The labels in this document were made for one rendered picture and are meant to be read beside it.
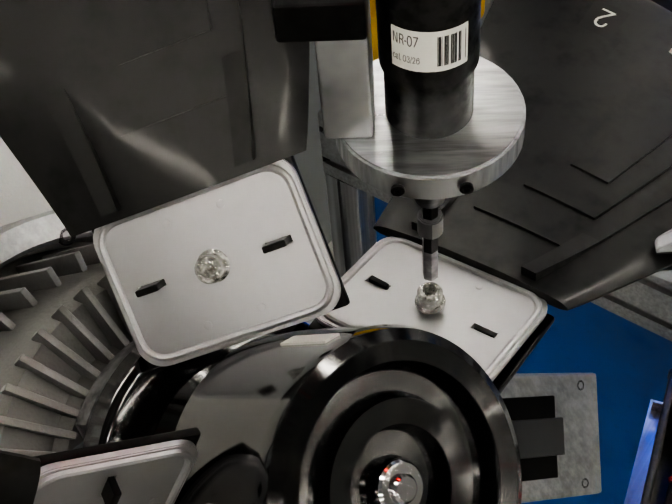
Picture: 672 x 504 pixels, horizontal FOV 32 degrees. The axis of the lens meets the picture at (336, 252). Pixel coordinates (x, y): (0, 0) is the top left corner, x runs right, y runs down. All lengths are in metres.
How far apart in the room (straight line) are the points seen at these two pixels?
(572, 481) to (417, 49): 0.38
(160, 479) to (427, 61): 0.17
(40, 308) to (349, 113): 0.21
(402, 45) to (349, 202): 0.77
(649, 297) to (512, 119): 0.59
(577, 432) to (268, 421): 0.34
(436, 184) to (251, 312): 0.10
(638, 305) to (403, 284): 0.51
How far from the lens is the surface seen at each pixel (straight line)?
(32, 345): 0.55
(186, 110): 0.45
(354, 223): 1.17
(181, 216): 0.47
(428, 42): 0.39
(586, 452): 0.72
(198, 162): 0.45
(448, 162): 0.41
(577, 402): 0.72
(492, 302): 0.52
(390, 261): 0.54
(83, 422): 0.52
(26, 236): 0.62
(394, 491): 0.43
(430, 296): 0.51
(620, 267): 0.54
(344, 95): 0.41
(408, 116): 0.42
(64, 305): 0.56
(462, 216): 0.56
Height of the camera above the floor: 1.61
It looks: 50 degrees down
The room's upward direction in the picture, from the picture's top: 6 degrees counter-clockwise
